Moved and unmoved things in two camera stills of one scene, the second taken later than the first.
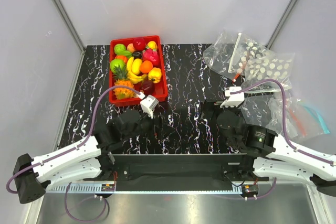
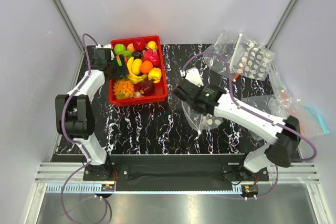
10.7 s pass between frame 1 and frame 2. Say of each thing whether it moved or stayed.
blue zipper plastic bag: stayed
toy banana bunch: stayed
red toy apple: stayed
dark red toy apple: stayed
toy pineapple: stayed
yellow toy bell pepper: stayed
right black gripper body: moved
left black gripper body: moved
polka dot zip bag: moved
